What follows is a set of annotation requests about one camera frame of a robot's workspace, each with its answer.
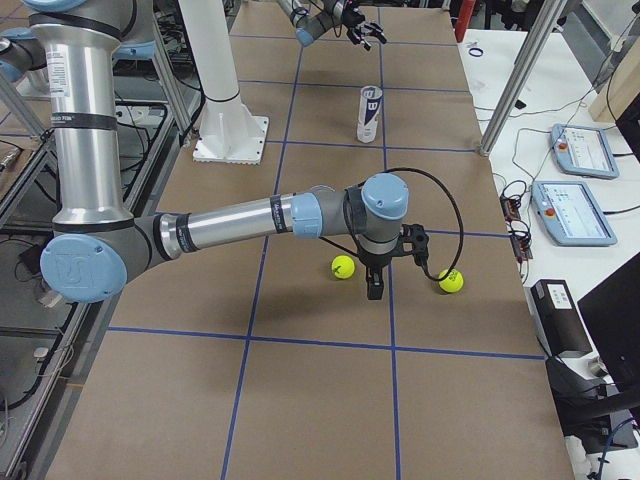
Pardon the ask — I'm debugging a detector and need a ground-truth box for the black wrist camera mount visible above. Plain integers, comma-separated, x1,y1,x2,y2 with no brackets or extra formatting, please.
399,224,429,272

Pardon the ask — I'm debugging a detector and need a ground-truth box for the near teach pendant tablet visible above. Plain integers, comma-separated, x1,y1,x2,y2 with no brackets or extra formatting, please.
531,181,617,247

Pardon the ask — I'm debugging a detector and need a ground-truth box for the yellow tennis ball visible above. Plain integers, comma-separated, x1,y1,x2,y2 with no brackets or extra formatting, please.
331,255,356,280
438,269,464,294

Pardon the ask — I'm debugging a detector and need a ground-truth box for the orange electronics board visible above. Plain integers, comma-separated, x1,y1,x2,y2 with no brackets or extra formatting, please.
500,194,532,264

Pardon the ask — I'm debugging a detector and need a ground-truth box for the black box with label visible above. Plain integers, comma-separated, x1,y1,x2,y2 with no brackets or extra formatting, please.
530,279,593,359

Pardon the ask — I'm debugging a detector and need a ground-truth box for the red cylinder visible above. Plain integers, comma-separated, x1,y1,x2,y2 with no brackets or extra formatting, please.
454,0,476,43

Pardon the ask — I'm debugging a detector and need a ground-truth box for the black monitor stand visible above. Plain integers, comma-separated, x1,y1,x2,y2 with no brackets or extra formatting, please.
545,358,639,447

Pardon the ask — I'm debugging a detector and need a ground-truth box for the teach pendant tablet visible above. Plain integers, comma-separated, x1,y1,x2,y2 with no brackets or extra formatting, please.
531,181,617,247
551,123,619,180

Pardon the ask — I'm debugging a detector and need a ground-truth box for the far teach pendant tablet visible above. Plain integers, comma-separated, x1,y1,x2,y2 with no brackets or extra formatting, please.
551,123,619,180

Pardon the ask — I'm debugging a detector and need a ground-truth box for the clear tennis ball can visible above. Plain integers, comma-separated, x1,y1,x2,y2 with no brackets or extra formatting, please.
356,85,383,143

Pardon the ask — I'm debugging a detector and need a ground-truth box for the black monitor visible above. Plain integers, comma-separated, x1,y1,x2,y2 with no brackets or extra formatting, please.
578,254,639,388

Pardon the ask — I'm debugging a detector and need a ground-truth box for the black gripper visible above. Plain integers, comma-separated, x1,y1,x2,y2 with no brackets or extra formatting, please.
342,5,387,51
357,238,398,300

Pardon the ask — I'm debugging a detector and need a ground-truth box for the aluminium frame post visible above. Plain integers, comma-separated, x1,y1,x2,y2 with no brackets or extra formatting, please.
478,0,568,157

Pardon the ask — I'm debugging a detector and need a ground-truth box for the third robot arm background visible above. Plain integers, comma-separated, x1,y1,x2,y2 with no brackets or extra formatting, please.
1,27,50,97

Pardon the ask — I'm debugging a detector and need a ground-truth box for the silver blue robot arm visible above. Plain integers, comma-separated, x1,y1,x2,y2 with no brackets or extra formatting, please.
22,1,409,303
277,1,387,51

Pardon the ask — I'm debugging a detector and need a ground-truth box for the aluminium frame rack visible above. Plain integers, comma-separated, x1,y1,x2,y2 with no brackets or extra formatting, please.
1,1,197,479

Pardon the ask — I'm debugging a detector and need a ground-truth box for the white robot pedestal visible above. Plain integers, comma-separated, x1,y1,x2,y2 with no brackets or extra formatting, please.
179,0,269,165

